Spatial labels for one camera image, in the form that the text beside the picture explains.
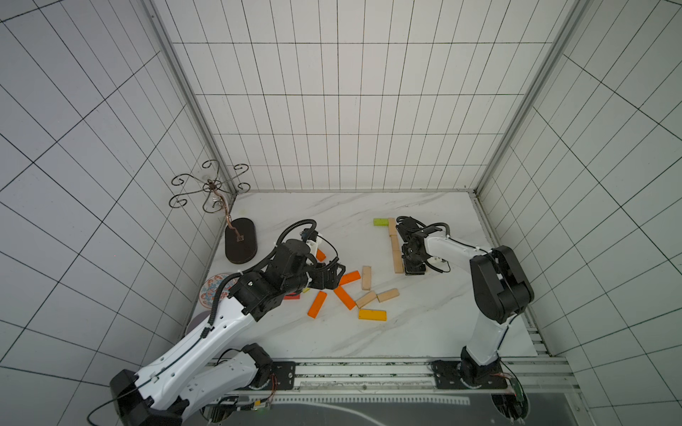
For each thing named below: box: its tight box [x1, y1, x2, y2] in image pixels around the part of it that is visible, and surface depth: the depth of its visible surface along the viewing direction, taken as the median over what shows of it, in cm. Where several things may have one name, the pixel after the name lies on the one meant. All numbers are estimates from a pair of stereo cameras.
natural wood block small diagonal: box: [355, 291, 378, 308], surface depth 89 cm
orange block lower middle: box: [333, 285, 357, 311], surface depth 89 cm
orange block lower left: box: [307, 291, 328, 319], surface depth 89 cm
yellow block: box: [358, 308, 388, 322], surface depth 86 cm
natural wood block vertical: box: [361, 265, 372, 291], surface depth 94 cm
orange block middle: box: [339, 270, 362, 286], surface depth 94 cm
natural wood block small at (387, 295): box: [376, 288, 400, 303], surface depth 90 cm
